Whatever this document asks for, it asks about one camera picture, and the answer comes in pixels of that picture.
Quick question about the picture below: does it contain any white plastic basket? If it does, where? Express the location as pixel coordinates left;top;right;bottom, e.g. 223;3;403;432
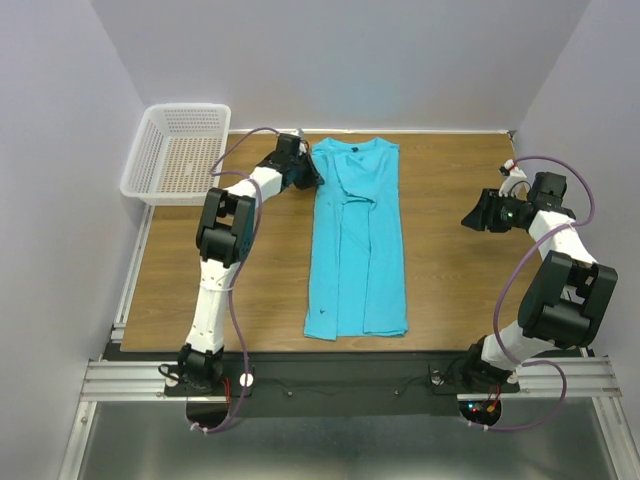
120;103;231;206

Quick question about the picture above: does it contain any turquoise t shirt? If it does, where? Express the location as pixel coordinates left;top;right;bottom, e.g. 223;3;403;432
304;137;409;341

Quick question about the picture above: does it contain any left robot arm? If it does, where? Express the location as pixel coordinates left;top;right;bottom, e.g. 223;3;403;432
171;129;324;391

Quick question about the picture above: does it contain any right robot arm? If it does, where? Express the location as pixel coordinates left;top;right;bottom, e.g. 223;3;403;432
460;163;618;390

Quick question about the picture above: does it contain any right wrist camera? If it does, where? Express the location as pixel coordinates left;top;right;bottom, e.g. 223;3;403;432
498;159;531;197

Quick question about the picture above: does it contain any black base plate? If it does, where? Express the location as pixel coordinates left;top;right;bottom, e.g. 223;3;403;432
159;351;519;424

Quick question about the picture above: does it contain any aluminium frame rail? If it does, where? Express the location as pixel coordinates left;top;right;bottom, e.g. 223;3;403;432
57;204;624;480

